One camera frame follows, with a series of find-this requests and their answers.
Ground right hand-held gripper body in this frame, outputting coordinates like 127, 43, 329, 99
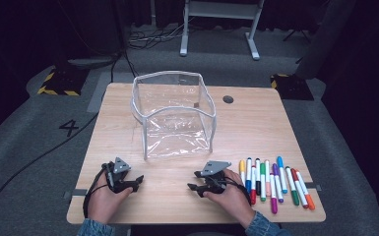
200, 160, 232, 195

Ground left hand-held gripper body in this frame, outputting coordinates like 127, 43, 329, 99
101, 156, 136, 194

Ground yellow marker pen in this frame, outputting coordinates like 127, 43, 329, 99
238, 159, 246, 187

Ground dark blue marker pen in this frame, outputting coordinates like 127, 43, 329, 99
245, 157, 253, 195

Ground black marker pen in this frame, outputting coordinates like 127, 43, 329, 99
254, 157, 262, 197

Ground red marker pen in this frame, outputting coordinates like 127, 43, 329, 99
249, 165, 258, 206

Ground light green marker pen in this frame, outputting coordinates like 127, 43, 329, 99
259, 162, 267, 203

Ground clear plastic bag white trim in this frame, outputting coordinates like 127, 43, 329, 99
130, 70, 218, 161

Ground peach marker pen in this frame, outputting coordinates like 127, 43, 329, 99
264, 159, 272, 198

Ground purple marker pen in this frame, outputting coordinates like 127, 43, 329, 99
272, 162, 284, 204

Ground dark green marker pen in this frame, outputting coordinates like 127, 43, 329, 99
284, 165, 300, 207

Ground orange marker pen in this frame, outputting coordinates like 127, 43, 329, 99
294, 169, 316, 211

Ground person's left hand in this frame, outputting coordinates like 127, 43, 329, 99
87, 172, 134, 225

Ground person's right hand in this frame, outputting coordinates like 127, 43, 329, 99
203, 168, 256, 229

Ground black yellow striped floor base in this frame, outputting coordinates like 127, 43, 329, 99
270, 73, 315, 101
36, 65, 90, 97

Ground grey flat stand foot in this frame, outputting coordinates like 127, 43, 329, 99
67, 56, 121, 71

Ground black tripod legs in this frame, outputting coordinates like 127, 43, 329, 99
282, 29, 313, 43

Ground grey hanging cover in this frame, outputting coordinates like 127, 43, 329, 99
294, 0, 357, 80

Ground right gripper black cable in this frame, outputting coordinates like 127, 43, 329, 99
224, 176, 252, 206

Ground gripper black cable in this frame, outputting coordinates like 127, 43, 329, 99
82, 162, 114, 219
224, 176, 252, 206

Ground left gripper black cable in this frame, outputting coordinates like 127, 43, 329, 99
82, 162, 114, 219

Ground long black floor cable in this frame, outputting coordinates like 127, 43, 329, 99
0, 111, 100, 234

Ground black cables by stand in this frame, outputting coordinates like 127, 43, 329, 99
109, 48, 142, 85

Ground bundle of floor cables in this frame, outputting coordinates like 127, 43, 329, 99
127, 19, 195, 50

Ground white metal stand frame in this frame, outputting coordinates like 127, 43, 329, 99
179, 0, 266, 62

